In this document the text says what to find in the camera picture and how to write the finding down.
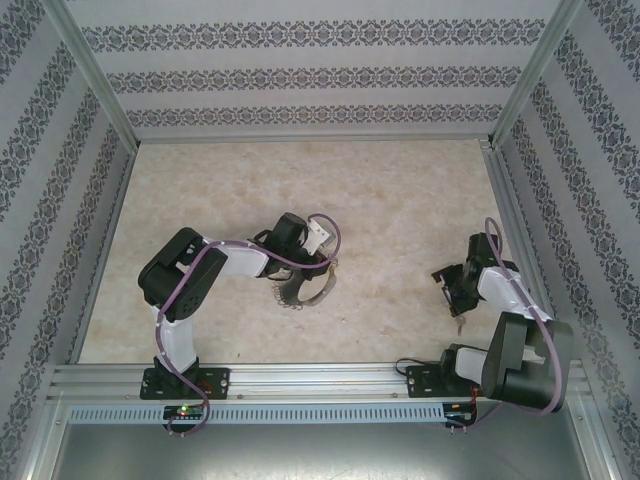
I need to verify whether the silver bead bracelet chain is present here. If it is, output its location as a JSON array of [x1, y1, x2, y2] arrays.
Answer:
[[272, 257, 340, 312]]

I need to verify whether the small dark circuit board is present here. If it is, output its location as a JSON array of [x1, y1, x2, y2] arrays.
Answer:
[[444, 402, 479, 426]]

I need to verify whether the circuit board with green light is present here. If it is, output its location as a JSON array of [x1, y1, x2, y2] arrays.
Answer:
[[163, 404, 206, 420]]

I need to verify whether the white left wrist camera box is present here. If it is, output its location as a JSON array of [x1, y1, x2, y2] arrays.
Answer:
[[304, 219, 336, 254]]

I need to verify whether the aluminium side rail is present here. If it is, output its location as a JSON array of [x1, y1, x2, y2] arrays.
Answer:
[[482, 139, 556, 326], [67, 144, 139, 364]]

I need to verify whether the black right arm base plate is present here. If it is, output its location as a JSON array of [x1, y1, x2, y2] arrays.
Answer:
[[405, 363, 496, 400]]

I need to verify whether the long aluminium mounting rail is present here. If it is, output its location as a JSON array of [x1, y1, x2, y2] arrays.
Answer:
[[47, 362, 589, 401]]

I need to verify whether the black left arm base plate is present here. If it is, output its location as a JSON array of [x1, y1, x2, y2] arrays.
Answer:
[[139, 367, 231, 401]]

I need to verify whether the grey slotted cable duct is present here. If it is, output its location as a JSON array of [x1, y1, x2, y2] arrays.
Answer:
[[67, 403, 446, 425]]

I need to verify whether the aluminium frame post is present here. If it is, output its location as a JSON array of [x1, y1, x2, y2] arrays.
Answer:
[[42, 0, 141, 149], [487, 0, 586, 146]]

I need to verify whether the aluminium frame rail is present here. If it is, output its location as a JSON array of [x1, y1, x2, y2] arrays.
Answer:
[[19, 394, 71, 480], [567, 394, 624, 480]]

